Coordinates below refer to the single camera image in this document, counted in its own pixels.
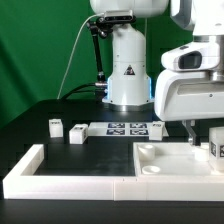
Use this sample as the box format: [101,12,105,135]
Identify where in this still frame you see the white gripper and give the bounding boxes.
[154,70,224,146]

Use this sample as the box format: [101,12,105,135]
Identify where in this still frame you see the white square tabletop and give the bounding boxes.
[133,142,224,176]

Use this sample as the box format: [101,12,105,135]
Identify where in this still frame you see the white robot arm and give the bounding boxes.
[90,0,224,145]

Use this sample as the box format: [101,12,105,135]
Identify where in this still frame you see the white marker sheet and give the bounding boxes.
[87,121,169,138]

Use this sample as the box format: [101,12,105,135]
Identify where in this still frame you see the white U-shaped fence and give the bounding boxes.
[3,144,224,201]

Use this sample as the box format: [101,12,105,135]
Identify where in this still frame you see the black base cables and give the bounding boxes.
[59,82,108,101]

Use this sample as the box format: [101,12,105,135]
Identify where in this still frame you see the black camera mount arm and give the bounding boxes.
[87,17,111,88]

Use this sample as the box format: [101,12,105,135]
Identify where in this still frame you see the grey camera on mount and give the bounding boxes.
[103,10,133,22]

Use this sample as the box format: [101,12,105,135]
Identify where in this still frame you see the white camera cable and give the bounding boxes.
[57,12,106,100]

